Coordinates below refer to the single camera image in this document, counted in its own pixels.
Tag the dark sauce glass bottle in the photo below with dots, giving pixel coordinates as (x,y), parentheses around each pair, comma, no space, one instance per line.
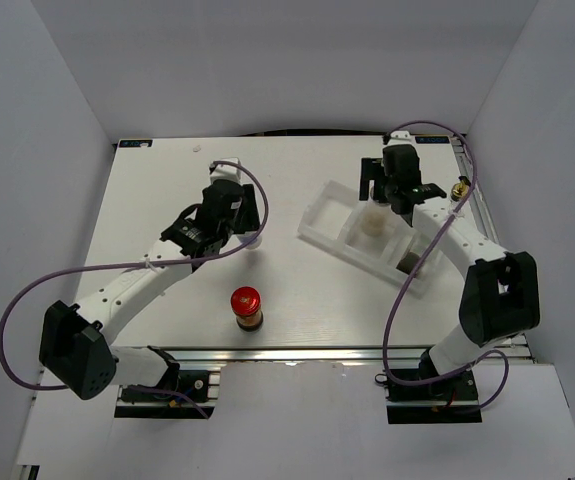
(411,257)

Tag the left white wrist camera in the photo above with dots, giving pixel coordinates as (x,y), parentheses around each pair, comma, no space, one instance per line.
(225,169)

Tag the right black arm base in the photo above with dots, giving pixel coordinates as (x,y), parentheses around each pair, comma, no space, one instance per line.
(453,401)

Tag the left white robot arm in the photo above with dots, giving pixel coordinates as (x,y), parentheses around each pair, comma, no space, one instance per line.
(77,343)

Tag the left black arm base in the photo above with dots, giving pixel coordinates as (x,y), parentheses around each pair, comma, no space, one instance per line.
(180,394)

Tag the white three compartment tray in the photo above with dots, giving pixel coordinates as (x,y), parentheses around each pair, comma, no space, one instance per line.
(331,223)

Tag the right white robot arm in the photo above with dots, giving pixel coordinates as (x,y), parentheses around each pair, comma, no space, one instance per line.
(452,355)

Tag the clear liquid glass bottle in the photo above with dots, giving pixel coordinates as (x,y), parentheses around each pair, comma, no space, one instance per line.
(460,189)

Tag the red lid sauce jar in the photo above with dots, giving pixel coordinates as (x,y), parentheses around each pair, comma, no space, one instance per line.
(246,305)

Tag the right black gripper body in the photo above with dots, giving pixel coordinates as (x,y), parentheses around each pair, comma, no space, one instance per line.
(387,187)

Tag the tall silver lid spice jar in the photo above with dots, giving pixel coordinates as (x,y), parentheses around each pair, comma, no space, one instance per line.
(374,218)

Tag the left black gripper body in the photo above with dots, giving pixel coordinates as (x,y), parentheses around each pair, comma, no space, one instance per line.
(246,219)

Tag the blue label silver lid jar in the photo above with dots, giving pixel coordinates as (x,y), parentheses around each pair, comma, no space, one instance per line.
(250,242)

